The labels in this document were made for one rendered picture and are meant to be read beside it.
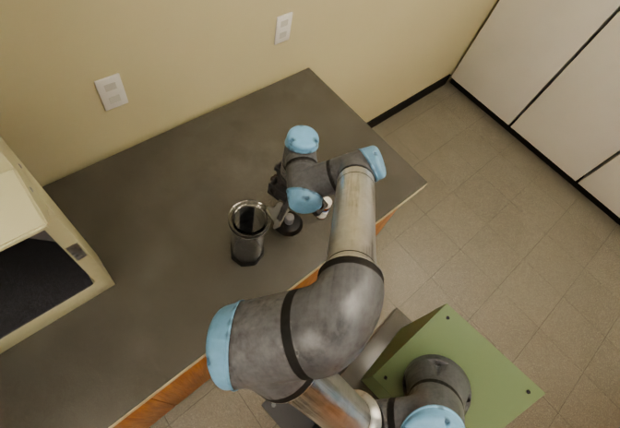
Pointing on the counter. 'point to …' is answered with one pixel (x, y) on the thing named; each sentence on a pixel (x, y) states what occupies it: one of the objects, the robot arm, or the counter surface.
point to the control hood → (19, 210)
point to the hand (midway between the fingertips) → (291, 212)
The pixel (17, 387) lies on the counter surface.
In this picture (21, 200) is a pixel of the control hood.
